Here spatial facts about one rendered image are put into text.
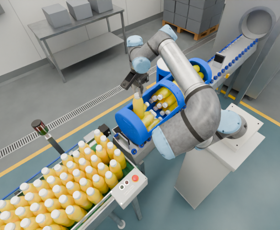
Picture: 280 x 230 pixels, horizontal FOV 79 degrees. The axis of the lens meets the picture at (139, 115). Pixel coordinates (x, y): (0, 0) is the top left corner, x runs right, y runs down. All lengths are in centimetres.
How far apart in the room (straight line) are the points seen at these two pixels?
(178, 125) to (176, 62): 23
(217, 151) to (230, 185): 127
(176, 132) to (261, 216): 196
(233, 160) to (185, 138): 63
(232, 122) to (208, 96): 40
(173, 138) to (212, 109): 14
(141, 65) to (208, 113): 37
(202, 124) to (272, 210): 202
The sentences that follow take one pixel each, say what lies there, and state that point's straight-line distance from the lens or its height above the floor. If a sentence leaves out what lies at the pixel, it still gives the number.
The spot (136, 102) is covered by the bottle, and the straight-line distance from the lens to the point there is 106.
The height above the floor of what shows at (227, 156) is 115.
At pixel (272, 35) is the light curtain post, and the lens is 196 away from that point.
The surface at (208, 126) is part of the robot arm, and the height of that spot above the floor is 168.
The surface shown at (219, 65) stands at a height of 96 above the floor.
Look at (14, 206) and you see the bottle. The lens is 126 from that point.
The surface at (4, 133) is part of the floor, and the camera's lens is 334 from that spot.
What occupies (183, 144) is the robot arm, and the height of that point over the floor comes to 162.
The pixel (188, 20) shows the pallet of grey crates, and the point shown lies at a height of 36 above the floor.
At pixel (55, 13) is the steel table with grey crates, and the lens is 338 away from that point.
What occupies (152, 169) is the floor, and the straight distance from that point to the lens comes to 223.
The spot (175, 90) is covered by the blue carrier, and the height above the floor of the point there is 122.
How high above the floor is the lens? 208
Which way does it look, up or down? 51 degrees down
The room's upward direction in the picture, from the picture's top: 5 degrees counter-clockwise
